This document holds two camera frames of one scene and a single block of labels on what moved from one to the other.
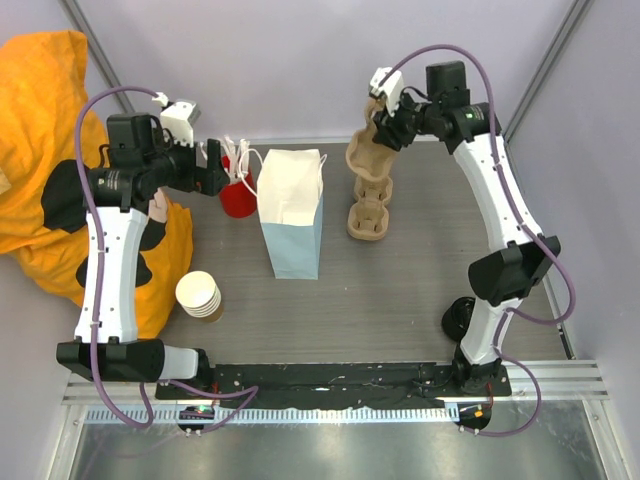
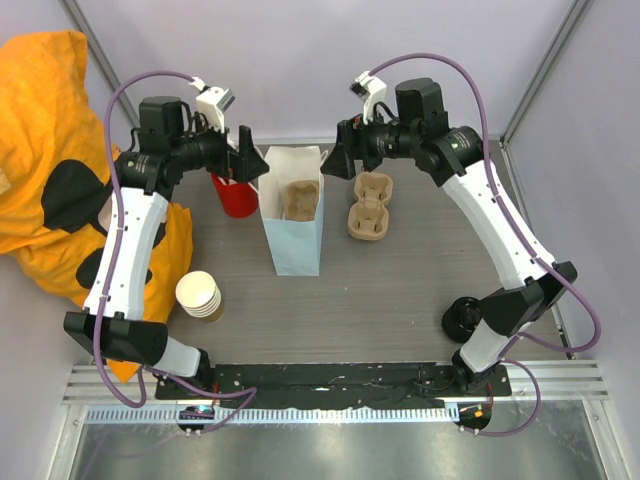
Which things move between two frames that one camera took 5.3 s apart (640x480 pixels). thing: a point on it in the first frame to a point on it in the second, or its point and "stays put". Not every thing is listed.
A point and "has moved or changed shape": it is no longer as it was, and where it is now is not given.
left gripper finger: x=213 y=178 to x=251 y=162
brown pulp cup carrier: x=365 y=153 has moved or changed shape
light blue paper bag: x=290 y=200 stays put
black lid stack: x=457 y=317 stays put
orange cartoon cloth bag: x=50 y=136 stays put
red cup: x=238 y=198 stays put
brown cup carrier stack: x=368 y=218 stays put
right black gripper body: x=404 y=125 to x=376 y=141
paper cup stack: x=198 y=294 stays put
